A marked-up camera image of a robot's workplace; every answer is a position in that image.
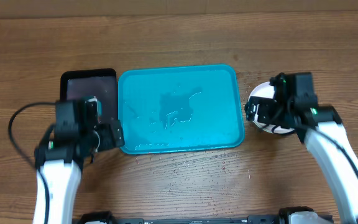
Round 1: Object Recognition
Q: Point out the white plate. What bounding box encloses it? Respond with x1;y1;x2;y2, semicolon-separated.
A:
249;82;295;135

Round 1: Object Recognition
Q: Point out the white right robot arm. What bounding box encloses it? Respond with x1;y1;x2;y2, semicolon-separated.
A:
244;94;358;223

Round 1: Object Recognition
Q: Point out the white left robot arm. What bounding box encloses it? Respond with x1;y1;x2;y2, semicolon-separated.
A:
32;119;125;223

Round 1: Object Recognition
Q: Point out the black tray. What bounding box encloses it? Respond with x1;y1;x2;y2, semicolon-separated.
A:
60;68;118;123

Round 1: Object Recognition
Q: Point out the teal plastic tray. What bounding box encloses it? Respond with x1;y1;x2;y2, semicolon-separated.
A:
118;64;245;155

